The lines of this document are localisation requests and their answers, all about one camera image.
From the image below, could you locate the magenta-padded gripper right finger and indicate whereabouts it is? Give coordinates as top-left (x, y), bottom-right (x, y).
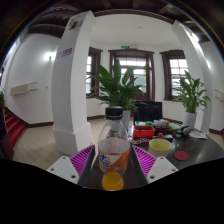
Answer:
top-left (129, 144), bottom-right (179, 189)

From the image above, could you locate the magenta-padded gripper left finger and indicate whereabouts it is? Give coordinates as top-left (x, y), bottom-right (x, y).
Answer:
top-left (45, 144), bottom-right (101, 188)

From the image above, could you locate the orange drink plastic bottle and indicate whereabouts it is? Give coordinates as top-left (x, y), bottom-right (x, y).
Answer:
top-left (97, 105), bottom-right (132, 192)

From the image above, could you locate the pale yellow cup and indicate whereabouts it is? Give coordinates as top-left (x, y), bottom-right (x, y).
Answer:
top-left (147, 138), bottom-right (172, 158)

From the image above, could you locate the flat round red coaster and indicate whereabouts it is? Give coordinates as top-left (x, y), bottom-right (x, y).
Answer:
top-left (174, 150), bottom-right (190, 162)

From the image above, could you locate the red plastic box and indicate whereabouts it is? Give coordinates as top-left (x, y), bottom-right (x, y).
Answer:
top-left (132, 124), bottom-right (156, 139)

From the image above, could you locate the dark grey round device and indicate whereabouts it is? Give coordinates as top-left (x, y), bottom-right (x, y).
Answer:
top-left (176, 125), bottom-right (194, 137)

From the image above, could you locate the pack of white jars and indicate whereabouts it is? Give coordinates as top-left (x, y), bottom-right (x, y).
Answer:
top-left (153, 118), bottom-right (171, 129)

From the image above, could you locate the printed paper magazine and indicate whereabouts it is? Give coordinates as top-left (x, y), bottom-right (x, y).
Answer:
top-left (189, 129), bottom-right (209, 140)

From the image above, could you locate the black chair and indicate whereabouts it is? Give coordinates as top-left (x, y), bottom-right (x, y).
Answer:
top-left (133, 100), bottom-right (164, 124)

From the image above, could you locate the red carpeted staircase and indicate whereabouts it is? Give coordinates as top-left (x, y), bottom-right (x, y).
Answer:
top-left (3, 106), bottom-right (28, 149)

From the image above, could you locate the large potted green plant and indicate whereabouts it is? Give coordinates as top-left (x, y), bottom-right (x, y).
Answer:
top-left (172, 70), bottom-right (212, 129)
top-left (87, 59), bottom-right (148, 131)

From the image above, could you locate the white wall-mounted unit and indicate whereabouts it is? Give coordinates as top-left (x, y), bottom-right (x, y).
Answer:
top-left (9, 82), bottom-right (38, 97)
top-left (214, 89), bottom-right (224, 102)

